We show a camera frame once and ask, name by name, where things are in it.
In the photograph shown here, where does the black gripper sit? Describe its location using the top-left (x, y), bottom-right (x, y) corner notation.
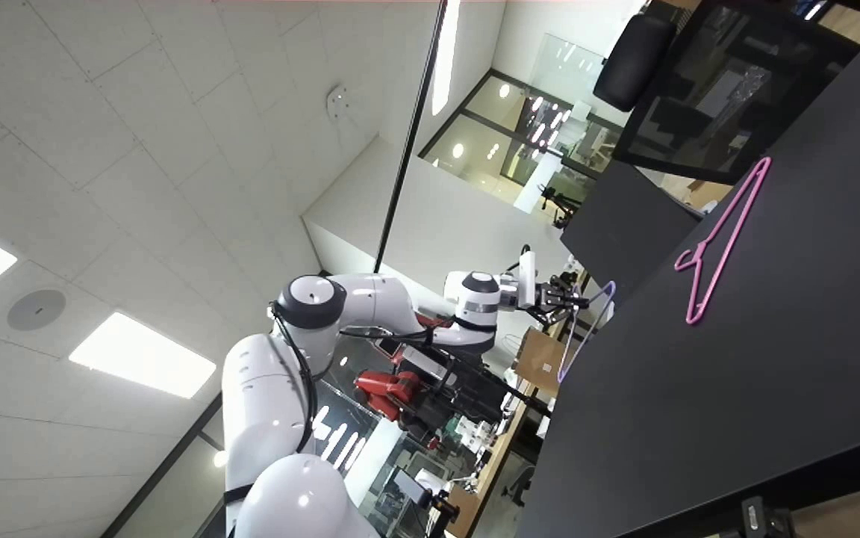
top-left (532, 279), bottom-right (596, 328)

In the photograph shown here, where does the purple plastic coat hanger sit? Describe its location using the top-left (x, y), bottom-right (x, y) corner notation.
top-left (552, 279), bottom-right (622, 387)

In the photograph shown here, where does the pink plastic coat hanger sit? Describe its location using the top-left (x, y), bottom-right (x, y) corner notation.
top-left (671, 154), bottom-right (775, 328)

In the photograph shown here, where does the brown cardboard box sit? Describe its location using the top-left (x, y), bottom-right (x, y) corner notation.
top-left (510, 328), bottom-right (574, 396)

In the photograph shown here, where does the black partition panel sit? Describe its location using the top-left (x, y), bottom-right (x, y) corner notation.
top-left (557, 158), bottom-right (705, 309)

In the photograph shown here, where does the wooden desk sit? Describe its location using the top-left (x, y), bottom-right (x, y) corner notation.
top-left (443, 399), bottom-right (543, 538)

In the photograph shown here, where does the red machine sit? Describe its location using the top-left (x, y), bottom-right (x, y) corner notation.
top-left (353, 369), bottom-right (425, 424)

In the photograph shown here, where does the frosted glass board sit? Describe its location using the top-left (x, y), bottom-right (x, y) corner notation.
top-left (537, 31), bottom-right (619, 103)

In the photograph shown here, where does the black office chair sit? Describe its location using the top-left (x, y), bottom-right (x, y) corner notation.
top-left (592, 9), bottom-right (680, 113)

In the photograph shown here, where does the large black framed screen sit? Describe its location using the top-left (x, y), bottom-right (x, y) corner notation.
top-left (611, 0), bottom-right (860, 189)

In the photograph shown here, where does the long strip ceiling light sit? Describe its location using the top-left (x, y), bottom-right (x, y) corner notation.
top-left (428, 0), bottom-right (465, 119)

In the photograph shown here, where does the white ceiling sensor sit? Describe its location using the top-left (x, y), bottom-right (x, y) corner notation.
top-left (323, 82), bottom-right (354, 119)

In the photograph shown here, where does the round ceiling speaker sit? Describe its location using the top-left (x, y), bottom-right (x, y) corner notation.
top-left (7, 287), bottom-right (69, 336)

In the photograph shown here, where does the glass partition with black frame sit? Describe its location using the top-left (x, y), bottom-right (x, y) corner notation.
top-left (419, 68), bottom-right (602, 219)

